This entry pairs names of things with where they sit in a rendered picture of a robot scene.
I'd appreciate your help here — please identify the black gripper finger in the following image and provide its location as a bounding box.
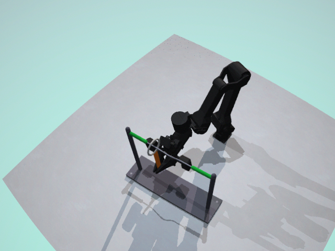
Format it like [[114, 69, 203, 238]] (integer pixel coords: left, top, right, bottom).
[[155, 156, 176, 174], [153, 151, 165, 173]]

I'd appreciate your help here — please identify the orange handle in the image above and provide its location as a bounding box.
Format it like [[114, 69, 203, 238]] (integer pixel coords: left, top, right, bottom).
[[147, 138, 161, 168]]

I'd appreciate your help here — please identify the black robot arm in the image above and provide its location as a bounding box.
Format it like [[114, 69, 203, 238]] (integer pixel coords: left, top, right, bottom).
[[159, 61, 251, 153]]

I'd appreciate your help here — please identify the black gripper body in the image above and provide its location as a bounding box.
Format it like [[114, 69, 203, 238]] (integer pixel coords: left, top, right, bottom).
[[146, 134, 192, 171]]

